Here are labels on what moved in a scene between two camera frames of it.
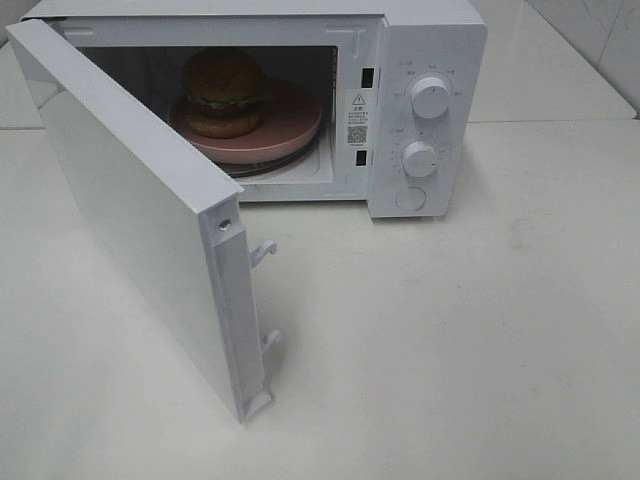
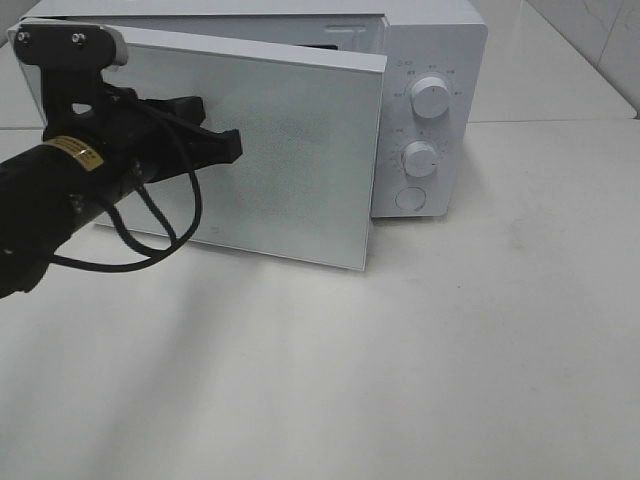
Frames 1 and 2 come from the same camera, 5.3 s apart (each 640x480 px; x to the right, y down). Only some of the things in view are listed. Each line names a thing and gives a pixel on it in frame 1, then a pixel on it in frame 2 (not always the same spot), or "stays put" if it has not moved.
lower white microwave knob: (419, 159) stays put
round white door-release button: (410, 198) stays put
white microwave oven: (384, 102) stays put
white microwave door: (168, 219) → (311, 121)
